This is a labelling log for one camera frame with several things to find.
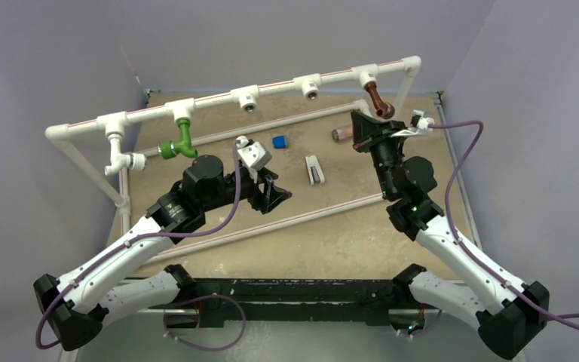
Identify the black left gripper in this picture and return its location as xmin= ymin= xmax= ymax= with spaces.
xmin=201 ymin=166 xmax=291 ymax=213

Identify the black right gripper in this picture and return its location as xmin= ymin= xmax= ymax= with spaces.
xmin=350 ymin=111 xmax=409 ymax=199

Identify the brown water faucet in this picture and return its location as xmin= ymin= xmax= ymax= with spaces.
xmin=363 ymin=81 xmax=395 ymax=120

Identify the white PVC pipe frame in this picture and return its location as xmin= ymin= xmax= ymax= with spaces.
xmin=44 ymin=55 xmax=423 ymax=263

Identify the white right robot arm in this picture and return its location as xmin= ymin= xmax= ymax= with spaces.
xmin=351 ymin=111 xmax=550 ymax=360

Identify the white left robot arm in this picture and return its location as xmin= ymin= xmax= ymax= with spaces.
xmin=33 ymin=155 xmax=292 ymax=351

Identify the green water faucet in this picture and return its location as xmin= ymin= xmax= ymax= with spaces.
xmin=158 ymin=118 xmax=198 ymax=160

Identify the white water faucet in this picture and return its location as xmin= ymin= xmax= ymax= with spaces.
xmin=104 ymin=133 xmax=147 ymax=176

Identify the pink capped colourful can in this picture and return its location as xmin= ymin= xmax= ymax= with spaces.
xmin=331 ymin=124 xmax=354 ymax=143

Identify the white stapler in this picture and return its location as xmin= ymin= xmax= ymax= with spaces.
xmin=305 ymin=155 xmax=325 ymax=186

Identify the blue cube block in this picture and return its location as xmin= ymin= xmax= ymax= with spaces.
xmin=272 ymin=135 xmax=289 ymax=149

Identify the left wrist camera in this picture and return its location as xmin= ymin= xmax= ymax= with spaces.
xmin=235 ymin=136 xmax=272 ymax=181

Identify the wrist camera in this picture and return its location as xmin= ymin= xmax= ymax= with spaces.
xmin=235 ymin=136 xmax=272 ymax=181
xmin=391 ymin=109 xmax=436 ymax=138

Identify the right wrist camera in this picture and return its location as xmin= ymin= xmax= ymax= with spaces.
xmin=391 ymin=109 xmax=436 ymax=138

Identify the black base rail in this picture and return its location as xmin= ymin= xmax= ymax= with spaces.
xmin=115 ymin=277 xmax=486 ymax=331

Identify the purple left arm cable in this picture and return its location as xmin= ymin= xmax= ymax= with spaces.
xmin=35 ymin=140 xmax=249 ymax=351

